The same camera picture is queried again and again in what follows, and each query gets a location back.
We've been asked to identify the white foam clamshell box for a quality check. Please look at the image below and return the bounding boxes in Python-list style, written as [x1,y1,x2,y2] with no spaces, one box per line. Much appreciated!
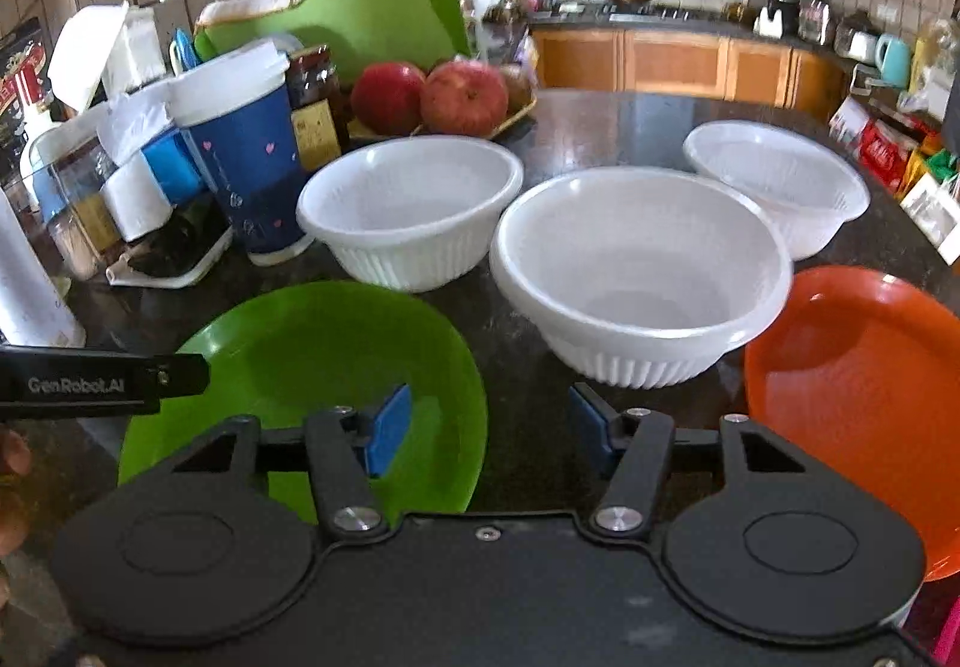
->
[46,1,132,113]

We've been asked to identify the clear plastic jar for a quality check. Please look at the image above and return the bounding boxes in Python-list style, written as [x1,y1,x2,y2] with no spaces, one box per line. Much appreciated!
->
[34,134,125,282]

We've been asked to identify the blue paper cup white lid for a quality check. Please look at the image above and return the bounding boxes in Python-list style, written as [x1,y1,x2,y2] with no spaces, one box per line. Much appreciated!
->
[166,41,316,267]

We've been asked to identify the dark printed box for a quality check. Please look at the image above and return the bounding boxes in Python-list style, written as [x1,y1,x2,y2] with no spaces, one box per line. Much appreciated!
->
[0,18,53,173]

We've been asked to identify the brown kiwi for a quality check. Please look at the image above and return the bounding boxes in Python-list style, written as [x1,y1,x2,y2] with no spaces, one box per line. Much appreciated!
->
[501,65,535,112]

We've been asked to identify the wooden base cabinets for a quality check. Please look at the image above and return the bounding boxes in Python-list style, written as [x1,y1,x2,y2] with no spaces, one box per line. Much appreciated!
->
[529,26,848,124]

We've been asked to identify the blue plastic utensil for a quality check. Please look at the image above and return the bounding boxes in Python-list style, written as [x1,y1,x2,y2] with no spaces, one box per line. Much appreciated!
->
[169,28,202,76]

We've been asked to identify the cooking oil bottle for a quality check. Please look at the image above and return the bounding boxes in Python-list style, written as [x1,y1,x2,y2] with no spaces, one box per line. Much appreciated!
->
[909,18,957,94]

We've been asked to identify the person's left hand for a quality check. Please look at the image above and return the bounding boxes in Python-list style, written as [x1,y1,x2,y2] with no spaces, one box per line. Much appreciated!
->
[0,427,35,559]

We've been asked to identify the small white ribbed bowl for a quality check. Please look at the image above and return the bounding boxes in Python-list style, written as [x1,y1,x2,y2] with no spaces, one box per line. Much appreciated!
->
[682,120,871,261]
[296,137,524,293]

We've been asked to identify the green plastic plate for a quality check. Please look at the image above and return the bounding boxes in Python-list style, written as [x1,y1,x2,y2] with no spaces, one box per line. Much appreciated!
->
[118,281,488,522]

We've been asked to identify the dark sauce glass jar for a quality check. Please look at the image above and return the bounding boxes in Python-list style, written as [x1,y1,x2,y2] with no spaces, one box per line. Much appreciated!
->
[285,44,350,172]

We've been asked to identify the blue and white carton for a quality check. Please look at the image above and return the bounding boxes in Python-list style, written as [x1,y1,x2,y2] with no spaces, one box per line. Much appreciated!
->
[97,86,207,241]

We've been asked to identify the white small appliance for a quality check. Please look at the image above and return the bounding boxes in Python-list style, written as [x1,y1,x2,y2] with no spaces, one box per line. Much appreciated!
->
[836,14,880,64]

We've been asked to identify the gas stove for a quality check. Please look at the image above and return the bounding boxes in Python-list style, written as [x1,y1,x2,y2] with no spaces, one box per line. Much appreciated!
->
[600,0,721,25]

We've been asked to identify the white shallow tray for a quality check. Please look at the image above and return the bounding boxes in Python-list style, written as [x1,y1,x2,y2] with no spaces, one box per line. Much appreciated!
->
[105,202,233,287]

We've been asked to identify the orange plastic plate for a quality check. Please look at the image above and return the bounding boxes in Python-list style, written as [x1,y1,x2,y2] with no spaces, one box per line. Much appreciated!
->
[744,266,960,582]

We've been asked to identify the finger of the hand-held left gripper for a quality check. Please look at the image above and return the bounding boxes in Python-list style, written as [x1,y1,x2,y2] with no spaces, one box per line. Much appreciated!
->
[146,353,209,399]

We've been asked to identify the large white plastic bowl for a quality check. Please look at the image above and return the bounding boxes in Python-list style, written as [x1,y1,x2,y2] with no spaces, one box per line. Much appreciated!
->
[490,167,794,389]

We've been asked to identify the red apple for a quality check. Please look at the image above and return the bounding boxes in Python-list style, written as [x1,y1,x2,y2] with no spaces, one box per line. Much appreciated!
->
[420,59,509,137]
[351,62,427,136]

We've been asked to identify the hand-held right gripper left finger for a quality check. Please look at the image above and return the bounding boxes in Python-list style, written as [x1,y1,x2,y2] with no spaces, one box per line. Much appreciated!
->
[120,382,415,539]

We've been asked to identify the white paper roll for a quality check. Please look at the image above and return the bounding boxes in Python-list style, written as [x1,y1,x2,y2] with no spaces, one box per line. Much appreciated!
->
[0,187,87,347]

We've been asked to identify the pile of red packets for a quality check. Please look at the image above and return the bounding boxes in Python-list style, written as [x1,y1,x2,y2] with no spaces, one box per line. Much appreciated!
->
[829,97,960,263]

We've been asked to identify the translucent white plastic container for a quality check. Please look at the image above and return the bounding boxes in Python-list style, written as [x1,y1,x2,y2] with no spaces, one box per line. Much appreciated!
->
[112,7,166,92]

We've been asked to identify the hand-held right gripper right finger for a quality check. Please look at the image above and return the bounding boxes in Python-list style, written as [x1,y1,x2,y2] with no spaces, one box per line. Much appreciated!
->
[568,383,863,539]

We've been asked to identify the teal mug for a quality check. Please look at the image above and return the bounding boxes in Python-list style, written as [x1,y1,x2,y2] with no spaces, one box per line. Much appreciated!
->
[874,33,912,89]

